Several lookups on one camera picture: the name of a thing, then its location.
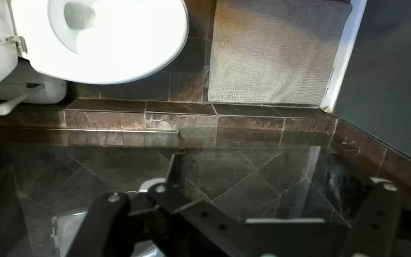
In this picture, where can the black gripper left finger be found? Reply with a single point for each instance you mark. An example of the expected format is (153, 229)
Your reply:
(102, 223)

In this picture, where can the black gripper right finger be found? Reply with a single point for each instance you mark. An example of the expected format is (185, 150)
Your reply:
(376, 219)

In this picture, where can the white door frame strip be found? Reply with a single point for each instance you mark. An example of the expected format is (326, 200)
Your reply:
(343, 57)

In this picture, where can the grey bath mat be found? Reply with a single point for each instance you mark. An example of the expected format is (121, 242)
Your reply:
(272, 52)

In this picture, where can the white toilet seat and bowl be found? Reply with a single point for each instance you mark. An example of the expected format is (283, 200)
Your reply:
(129, 43)

